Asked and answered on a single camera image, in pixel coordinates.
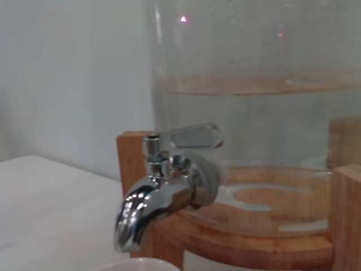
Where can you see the red ceramic cup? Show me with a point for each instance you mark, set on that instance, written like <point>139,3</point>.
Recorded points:
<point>135,265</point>

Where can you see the chrome faucet tap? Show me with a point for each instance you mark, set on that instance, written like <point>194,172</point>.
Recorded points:
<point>152,203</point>

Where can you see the wooden dispenser stand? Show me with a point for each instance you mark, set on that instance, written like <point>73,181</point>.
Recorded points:
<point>132,158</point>

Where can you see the glass water dispenser jar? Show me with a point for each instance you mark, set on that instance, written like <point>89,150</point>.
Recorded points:
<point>253,50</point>

